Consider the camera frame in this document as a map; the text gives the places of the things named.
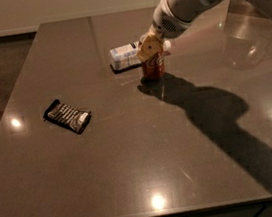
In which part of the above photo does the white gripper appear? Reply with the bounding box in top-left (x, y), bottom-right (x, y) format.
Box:
top-left (136, 0), bottom-right (194, 62)

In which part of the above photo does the red coke can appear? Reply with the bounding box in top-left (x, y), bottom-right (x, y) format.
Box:
top-left (142, 53), bottom-right (165, 81)

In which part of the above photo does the black snack bar wrapper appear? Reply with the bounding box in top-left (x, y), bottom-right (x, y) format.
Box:
top-left (43, 99), bottom-right (92, 135)

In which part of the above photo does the clear plastic bottle blue label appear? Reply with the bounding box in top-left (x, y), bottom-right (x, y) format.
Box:
top-left (107, 36), bottom-right (174, 73)

